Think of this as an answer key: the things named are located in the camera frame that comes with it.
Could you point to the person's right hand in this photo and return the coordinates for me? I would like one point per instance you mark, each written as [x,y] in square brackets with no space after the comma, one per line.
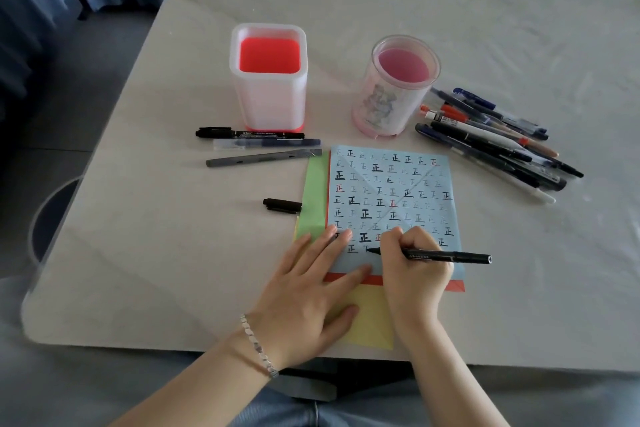
[415,286]

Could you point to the dark navy gel pen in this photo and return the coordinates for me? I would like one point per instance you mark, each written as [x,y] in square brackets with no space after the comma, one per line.
[280,143]

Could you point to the long grey pen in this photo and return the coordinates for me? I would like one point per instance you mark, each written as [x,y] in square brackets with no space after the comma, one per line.
[260,158]

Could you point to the black marker pen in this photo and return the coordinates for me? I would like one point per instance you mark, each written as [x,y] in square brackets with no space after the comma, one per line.
[250,133]

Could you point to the yellow paper sheet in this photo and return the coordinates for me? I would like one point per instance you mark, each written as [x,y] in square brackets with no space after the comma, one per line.
[372,321]

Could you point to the person's left hand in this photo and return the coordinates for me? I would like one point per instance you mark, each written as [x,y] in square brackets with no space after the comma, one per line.
[300,301]

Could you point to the red paper sheet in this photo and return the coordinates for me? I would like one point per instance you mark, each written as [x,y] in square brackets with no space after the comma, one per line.
[457,285]

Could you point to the black marker cap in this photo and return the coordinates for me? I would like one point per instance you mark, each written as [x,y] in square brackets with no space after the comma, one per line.
[282,206]

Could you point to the blue paper with writing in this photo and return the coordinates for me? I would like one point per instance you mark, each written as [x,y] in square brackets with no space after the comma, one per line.
[390,181]

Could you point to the pile of assorted pens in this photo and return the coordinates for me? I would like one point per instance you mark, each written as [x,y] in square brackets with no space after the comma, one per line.
[500,141]

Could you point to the green paper sheet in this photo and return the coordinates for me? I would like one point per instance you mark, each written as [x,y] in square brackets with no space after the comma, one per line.
[315,191]

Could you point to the person's right forearm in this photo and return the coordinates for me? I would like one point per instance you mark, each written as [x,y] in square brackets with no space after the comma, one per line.
[450,381]

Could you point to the black marker with barcode label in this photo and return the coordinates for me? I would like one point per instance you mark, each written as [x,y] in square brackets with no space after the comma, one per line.
[450,256]

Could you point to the square white red pen holder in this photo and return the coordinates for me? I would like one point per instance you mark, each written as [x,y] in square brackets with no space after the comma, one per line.
[270,101]

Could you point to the round pink pen holder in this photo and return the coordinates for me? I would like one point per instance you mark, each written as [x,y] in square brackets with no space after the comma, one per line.
[380,106]

